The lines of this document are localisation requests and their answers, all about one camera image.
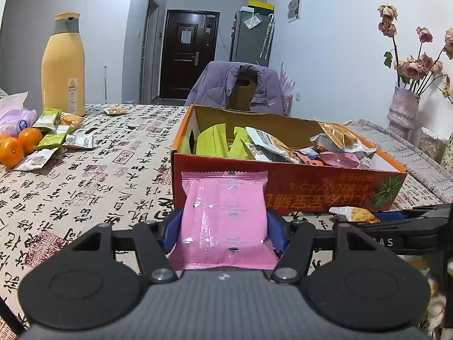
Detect white label snack packet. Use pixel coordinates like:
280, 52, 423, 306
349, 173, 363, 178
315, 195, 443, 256
329, 207, 380, 224

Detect pink snack packet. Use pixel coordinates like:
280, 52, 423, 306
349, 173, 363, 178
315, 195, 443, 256
317, 152, 369, 170
170, 171, 277, 270

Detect colourful red snack bag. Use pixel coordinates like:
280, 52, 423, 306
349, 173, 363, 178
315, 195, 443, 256
294, 147, 326, 166

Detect golden biscuit snack packet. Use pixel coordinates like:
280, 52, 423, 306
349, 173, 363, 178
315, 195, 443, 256
310, 122, 376, 160

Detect green snack bar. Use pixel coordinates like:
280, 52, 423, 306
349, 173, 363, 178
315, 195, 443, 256
229, 127, 262, 160
195, 124, 229, 158

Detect white biscuit snack packet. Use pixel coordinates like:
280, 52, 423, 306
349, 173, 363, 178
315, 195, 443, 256
243, 127, 301, 164

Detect folded quilted blanket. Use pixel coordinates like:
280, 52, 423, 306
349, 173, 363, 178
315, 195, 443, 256
345, 119, 452, 210

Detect calligraphy tablecloth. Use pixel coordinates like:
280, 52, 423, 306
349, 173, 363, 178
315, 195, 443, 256
0, 103, 443, 326

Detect orange cardboard box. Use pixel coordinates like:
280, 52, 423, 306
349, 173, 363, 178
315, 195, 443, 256
170, 105, 407, 214

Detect glass jar of grains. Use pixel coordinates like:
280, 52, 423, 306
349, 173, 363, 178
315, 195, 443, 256
418, 127, 447, 163

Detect pink textured vase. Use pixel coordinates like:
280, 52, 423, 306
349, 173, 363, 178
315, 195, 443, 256
387, 87, 419, 140

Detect small snack by bottle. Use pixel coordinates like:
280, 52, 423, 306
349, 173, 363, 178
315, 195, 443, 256
104, 107, 127, 116

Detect dried pink roses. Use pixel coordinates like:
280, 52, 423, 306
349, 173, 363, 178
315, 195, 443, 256
377, 4, 453, 97

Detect green white snack pile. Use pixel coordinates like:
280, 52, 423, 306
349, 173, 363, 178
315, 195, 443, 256
13, 107, 95, 172

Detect wooden chair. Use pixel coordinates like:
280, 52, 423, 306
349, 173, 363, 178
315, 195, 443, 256
227, 73, 257, 111

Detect orange mandarin middle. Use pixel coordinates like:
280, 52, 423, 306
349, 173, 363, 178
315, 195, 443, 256
18, 127, 43, 155

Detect orange mandarin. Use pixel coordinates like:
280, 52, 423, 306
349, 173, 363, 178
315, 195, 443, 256
18, 127, 43, 155
0, 137, 24, 169

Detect purple jacket on chair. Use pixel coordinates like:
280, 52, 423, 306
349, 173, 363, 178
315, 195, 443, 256
185, 61, 289, 116

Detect orange mandarin left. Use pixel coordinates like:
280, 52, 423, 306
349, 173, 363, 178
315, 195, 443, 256
0, 137, 24, 169

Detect purple tissue pack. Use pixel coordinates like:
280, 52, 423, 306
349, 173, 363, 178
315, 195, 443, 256
0, 91, 37, 137

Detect yellow thermos bottle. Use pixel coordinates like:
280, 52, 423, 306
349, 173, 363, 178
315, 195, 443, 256
41, 12, 86, 117

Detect dark entrance door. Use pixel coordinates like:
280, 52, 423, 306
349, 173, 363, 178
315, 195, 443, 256
160, 9, 220, 100

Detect grey refrigerator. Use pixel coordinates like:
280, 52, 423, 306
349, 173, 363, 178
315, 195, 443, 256
230, 11, 275, 67

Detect wall electrical panel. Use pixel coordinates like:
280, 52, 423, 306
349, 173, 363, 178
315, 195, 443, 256
287, 0, 302, 23

